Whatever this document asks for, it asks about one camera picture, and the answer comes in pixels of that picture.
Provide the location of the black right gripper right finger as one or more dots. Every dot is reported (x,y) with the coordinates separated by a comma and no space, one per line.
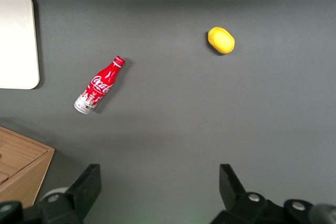
(232,192)

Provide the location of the red Coca-Cola bottle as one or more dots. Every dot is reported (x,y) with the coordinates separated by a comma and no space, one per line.
(101,83)

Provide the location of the white rounded plastic tray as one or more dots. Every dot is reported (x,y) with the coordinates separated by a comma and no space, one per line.
(15,40)

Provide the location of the yellow lemon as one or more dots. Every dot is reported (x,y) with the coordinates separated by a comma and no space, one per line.
(221,40)

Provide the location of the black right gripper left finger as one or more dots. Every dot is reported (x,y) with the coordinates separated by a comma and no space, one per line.
(84,190)

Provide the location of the wooden board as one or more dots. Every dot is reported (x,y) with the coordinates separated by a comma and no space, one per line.
(21,163)

